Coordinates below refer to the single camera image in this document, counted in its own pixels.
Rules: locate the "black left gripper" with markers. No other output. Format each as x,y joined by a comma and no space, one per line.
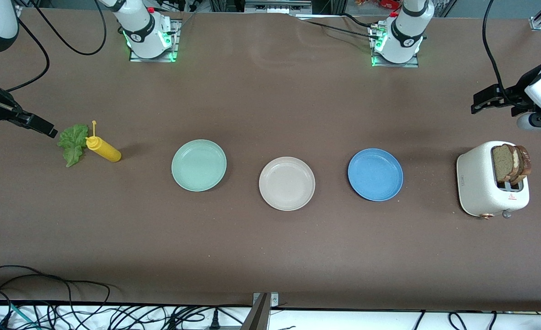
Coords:
516,93

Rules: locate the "green lettuce leaf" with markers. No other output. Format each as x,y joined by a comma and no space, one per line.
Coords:
73,142

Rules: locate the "brown bread slice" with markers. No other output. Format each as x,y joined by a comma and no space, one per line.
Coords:
526,162
502,162

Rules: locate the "yellow squeeze bottle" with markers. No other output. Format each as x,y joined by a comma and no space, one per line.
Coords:
105,151

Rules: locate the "blue plate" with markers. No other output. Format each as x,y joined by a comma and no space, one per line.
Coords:
375,174

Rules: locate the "mint green plate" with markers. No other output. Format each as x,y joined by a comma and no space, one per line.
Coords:
199,165

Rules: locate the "beige plate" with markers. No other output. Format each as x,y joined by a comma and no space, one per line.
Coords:
287,183

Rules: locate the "white toaster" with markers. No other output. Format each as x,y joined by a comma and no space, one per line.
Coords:
477,183

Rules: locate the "red package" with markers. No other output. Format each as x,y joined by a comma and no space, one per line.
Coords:
380,3

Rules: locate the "grey metal box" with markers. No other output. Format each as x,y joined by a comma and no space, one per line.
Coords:
277,5

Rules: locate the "white shelf board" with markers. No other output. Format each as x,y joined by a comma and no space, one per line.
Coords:
344,321

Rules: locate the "black power plug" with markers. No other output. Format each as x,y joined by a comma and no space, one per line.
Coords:
214,321

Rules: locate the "grey metal beam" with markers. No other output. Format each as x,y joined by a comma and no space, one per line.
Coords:
256,318

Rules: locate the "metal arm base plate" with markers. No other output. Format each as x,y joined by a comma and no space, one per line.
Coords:
151,59
394,65

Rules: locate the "aluminium bracket plate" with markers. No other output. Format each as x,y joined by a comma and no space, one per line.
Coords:
274,300

